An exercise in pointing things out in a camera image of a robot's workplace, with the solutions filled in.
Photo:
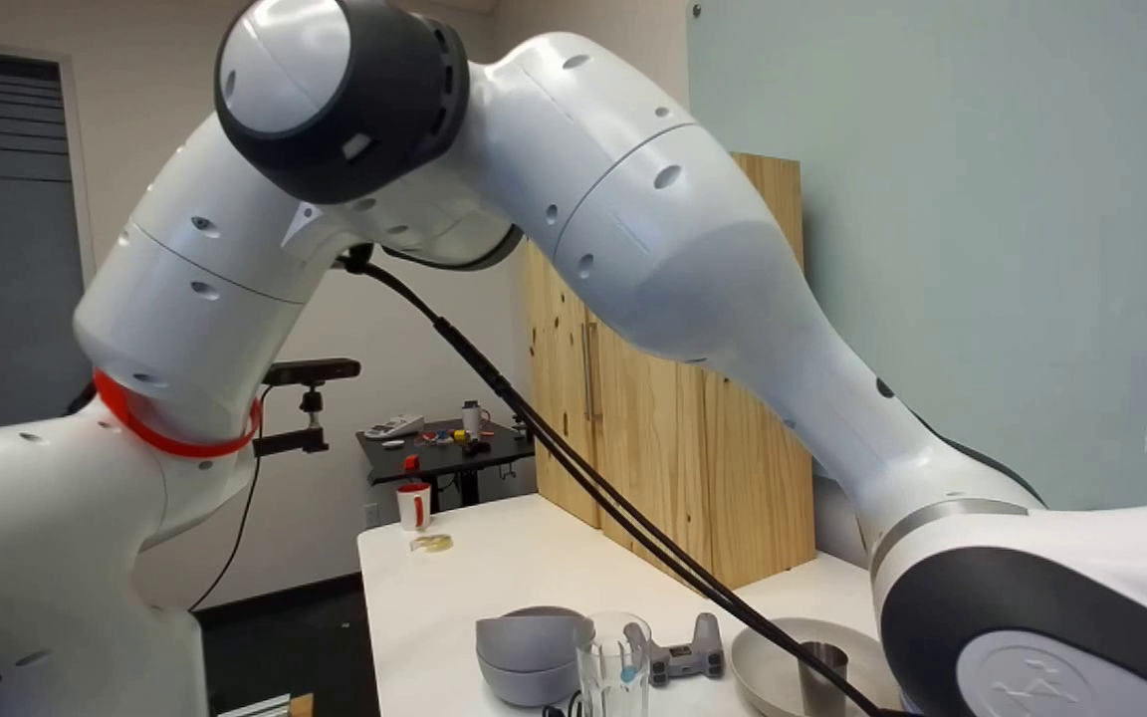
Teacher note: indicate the grey round plate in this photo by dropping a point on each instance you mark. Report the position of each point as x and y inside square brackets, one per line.
[768, 672]

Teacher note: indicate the grey game controller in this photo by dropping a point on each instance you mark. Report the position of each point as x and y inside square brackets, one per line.
[688, 657]

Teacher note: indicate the black side table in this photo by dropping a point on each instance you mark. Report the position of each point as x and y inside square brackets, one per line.
[449, 458]

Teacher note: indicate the frosted glass whiteboard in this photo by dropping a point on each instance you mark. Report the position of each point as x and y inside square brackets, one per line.
[982, 199]

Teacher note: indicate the wooden cabinet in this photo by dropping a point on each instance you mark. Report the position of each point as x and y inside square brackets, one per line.
[693, 468]

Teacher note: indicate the clear glass cup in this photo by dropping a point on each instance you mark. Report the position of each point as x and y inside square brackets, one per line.
[613, 667]

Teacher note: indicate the clear tape roll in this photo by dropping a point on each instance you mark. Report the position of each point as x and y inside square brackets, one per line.
[431, 543]

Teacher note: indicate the camera on mount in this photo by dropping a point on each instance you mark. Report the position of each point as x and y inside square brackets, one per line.
[313, 371]

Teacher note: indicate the metal cup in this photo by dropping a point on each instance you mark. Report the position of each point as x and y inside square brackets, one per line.
[820, 677]

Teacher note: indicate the grey bowl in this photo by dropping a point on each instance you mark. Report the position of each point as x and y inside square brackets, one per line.
[529, 637]
[529, 685]

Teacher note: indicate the white remote control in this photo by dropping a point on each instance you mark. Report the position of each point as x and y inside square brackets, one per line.
[394, 427]

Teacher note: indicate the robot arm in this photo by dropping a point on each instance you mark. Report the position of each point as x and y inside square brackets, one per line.
[653, 229]

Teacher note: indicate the white tumbler with lid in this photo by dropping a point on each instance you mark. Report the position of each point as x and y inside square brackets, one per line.
[473, 419]

